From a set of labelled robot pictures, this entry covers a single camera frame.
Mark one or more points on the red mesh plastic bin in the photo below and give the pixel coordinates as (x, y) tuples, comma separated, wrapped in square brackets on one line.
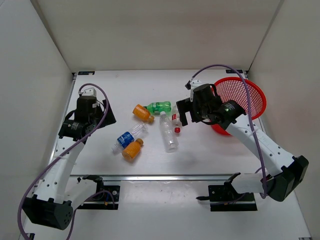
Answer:
[(238, 98)]

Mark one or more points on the right dark corner label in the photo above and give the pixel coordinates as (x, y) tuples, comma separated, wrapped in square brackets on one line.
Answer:
[(230, 71)]

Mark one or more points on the green plastic bottle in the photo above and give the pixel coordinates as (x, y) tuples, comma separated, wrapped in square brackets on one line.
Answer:
[(155, 108)]

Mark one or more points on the left dark corner label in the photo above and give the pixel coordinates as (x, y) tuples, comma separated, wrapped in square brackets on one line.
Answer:
[(86, 73)]

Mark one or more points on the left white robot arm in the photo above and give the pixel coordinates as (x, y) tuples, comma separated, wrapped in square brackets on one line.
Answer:
[(51, 205)]

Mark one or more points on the small red cap bottle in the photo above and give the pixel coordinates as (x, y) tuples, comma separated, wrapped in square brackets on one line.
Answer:
[(175, 120)]

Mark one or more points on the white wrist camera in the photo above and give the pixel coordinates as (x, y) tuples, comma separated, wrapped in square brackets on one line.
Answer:
[(89, 92), (192, 84)]

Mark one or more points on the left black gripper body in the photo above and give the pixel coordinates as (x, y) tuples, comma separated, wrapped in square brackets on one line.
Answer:
[(96, 118)]

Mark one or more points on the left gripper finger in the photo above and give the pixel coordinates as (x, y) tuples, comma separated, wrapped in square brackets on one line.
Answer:
[(104, 107), (109, 119)]

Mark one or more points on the large clear plastic bottle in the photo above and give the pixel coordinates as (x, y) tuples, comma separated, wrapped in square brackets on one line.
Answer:
[(167, 132)]

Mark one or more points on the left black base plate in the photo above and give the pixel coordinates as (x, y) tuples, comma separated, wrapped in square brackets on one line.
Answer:
[(104, 201)]

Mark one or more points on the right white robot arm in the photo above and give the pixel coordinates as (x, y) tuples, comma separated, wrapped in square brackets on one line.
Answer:
[(281, 172)]

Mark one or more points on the aluminium front table rail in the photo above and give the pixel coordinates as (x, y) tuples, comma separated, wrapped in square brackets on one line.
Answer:
[(166, 177)]

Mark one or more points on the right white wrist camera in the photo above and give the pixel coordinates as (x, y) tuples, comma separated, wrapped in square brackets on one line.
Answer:
[(192, 84)]

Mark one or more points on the blue label clear bottle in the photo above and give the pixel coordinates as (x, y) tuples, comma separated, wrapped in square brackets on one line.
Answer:
[(138, 131)]

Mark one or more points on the lower orange juice bottle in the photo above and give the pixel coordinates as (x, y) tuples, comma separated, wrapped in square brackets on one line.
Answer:
[(132, 150)]

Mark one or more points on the orange juice bottle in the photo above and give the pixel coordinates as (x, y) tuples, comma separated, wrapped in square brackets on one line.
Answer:
[(143, 114), (132, 150)]

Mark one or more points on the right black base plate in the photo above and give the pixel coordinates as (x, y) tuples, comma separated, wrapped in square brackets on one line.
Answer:
[(223, 199)]

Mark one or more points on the dark corner label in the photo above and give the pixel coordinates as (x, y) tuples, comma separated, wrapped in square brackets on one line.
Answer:
[(230, 71), (86, 73)]

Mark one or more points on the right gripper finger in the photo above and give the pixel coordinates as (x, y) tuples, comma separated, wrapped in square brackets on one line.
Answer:
[(184, 105), (183, 116)]

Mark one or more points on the upper orange juice bottle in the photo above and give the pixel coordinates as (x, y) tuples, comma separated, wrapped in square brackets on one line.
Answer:
[(143, 114)]

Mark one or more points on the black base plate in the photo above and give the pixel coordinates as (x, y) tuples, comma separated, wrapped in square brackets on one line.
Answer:
[(223, 199), (104, 201)]

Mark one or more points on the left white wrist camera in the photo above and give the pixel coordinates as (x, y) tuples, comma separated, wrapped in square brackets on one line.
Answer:
[(89, 92)]

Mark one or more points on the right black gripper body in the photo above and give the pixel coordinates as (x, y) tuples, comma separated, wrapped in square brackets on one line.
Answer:
[(200, 112)]

